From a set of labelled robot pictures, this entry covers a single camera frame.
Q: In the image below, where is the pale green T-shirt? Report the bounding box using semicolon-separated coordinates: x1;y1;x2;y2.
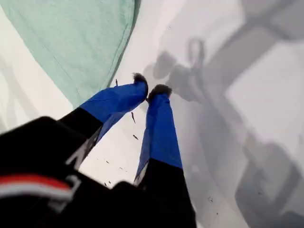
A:
0;0;141;109

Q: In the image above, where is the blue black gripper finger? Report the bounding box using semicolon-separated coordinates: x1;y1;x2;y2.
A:
133;84;194;214
58;72;149;164

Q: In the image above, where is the red and white wire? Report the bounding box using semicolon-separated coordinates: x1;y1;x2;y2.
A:
0;174;74;202

